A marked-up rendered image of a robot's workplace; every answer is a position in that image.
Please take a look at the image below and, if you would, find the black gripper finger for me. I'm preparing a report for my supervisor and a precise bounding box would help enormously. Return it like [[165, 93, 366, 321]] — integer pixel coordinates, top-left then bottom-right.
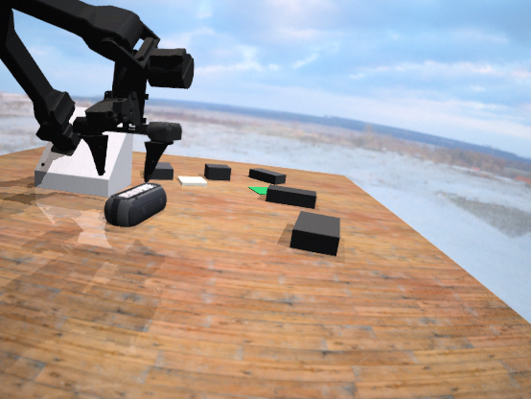
[[144, 141, 174, 183], [78, 134, 108, 176]]

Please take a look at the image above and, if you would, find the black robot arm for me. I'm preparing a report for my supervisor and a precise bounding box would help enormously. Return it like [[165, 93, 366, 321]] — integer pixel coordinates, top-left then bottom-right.
[[0, 0, 195, 156]]

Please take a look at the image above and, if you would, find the dark grey switch control unit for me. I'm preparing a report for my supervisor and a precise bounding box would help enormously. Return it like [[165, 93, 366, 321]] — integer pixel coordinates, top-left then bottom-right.
[[104, 183, 167, 226]]

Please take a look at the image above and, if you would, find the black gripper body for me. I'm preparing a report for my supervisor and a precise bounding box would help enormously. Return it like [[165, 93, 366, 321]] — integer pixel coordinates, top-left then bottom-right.
[[72, 84, 182, 143]]

